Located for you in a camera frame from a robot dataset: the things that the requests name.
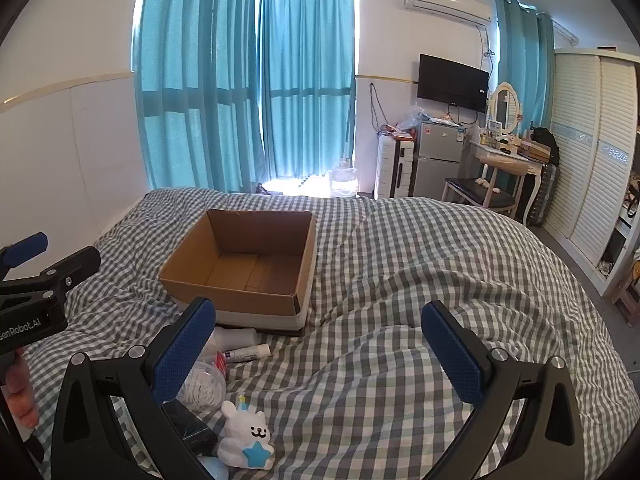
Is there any white plastic bottle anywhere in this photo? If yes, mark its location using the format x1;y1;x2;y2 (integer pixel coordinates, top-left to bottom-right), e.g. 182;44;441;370
210;326;258;356

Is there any clear plastic bottle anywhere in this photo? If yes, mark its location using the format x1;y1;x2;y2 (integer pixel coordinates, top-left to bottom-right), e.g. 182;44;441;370
177;350;228;413

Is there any dark cushioned chair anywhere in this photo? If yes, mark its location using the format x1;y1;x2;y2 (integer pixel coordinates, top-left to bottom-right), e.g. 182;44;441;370
441;162;531;221

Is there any white slatted wardrobe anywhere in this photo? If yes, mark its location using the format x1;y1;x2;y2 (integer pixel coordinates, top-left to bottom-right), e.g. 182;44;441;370
542;49;640;298

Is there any white tube blue print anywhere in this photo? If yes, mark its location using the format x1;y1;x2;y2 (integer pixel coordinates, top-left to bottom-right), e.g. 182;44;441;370
224;342;272;363

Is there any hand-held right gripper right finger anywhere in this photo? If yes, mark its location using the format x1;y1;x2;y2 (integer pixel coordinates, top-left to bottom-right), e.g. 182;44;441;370
420;300;587;480

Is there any cardboard box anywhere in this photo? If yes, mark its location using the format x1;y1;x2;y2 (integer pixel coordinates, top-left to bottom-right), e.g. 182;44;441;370
158;208;318;333

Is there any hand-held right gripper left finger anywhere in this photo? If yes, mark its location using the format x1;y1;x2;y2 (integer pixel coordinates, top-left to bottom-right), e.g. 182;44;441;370
50;296;221;480

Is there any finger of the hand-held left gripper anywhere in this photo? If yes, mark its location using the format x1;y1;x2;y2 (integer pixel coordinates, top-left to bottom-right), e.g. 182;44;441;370
0;231;49;281
0;245;102;301

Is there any dark suitcase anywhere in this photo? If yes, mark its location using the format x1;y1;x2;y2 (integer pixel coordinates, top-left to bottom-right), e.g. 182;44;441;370
527;162;561;226

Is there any clear plastic bag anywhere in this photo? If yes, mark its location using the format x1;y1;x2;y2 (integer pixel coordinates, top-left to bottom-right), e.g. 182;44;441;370
400;105;426;136

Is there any pale blue object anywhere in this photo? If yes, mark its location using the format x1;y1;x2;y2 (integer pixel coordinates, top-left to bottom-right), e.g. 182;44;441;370
197;452;231;480

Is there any black bag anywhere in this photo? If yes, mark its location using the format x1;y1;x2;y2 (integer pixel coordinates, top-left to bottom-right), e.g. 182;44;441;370
531;127;561;166

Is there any person's left hand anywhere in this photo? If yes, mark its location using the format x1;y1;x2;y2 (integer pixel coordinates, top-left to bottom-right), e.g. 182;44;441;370
0;347;41;429

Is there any black wall television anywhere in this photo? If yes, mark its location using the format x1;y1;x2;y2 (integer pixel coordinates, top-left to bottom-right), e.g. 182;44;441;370
417;53;490;113

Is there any grey checkered blanket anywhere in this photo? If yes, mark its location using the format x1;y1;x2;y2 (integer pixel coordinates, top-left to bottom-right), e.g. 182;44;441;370
20;187;638;480

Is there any wide turquoise curtain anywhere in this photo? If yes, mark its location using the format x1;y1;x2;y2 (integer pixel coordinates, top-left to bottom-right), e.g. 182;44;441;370
131;0;266;196

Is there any white vanity table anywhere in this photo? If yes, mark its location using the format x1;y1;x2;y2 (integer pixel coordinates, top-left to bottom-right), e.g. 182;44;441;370
467;137;543;226

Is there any black container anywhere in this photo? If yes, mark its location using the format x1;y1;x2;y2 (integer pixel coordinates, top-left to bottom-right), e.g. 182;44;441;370
161;400;219;458

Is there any white ribbed suitcase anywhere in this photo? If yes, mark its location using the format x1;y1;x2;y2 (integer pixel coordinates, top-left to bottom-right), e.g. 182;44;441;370
375;135;418;200

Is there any turquoise window curtain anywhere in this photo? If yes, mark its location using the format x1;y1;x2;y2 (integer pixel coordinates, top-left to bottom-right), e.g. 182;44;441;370
257;0;357;186

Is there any white oval mirror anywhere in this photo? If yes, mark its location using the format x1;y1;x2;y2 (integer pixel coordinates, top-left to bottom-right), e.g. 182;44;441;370
487;82;523;136

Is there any wooden stool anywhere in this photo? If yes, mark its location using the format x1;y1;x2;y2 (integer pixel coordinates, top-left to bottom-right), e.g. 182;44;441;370
612;280;640;321

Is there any white air conditioner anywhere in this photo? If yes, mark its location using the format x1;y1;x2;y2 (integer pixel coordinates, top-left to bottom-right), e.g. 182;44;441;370
402;0;493;27

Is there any narrow turquoise curtain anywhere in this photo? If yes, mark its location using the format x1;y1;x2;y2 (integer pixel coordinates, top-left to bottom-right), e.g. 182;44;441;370
492;0;556;131

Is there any clear water jug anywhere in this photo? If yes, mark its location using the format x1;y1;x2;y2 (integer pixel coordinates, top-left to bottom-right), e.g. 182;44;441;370
327;157;360;198

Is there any grey mini fridge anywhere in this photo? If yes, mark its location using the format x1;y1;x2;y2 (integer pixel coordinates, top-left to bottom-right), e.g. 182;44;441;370
414;121;468;200

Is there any white bunny toy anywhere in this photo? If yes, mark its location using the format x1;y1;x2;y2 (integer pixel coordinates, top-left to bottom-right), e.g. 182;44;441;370
217;395;275;471

